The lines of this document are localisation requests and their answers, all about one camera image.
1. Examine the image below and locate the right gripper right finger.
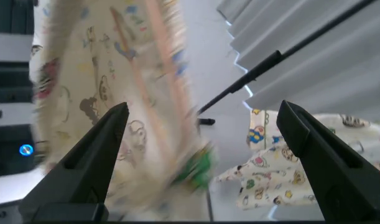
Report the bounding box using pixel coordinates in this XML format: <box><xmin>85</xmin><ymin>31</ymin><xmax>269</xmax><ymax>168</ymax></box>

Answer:
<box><xmin>276</xmin><ymin>100</ymin><xmax>380</xmax><ymax>222</ymax></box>

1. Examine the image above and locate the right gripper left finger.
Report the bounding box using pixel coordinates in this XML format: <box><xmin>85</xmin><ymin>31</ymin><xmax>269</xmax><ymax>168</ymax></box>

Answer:
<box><xmin>19</xmin><ymin>101</ymin><xmax>131</xmax><ymax>222</ymax></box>

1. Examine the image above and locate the cream printed garment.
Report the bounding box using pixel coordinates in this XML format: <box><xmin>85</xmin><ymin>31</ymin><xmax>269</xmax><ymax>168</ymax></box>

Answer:
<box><xmin>214</xmin><ymin>108</ymin><xmax>380</xmax><ymax>210</ymax></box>
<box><xmin>29</xmin><ymin>0</ymin><xmax>217</xmax><ymax>222</ymax></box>

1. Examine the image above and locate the pink clothes hanger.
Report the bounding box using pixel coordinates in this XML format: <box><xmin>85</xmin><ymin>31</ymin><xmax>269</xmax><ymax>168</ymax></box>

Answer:
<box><xmin>110</xmin><ymin>0</ymin><xmax>198</xmax><ymax>156</ymax></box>

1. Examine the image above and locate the black clothes rack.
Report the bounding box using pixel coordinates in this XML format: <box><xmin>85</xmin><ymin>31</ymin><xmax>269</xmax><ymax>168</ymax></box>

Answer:
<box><xmin>197</xmin><ymin>0</ymin><xmax>377</xmax><ymax>127</ymax></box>

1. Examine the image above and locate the white curtain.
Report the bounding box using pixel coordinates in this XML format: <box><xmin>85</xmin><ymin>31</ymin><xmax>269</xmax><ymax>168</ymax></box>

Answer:
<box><xmin>216</xmin><ymin>0</ymin><xmax>380</xmax><ymax>123</ymax></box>

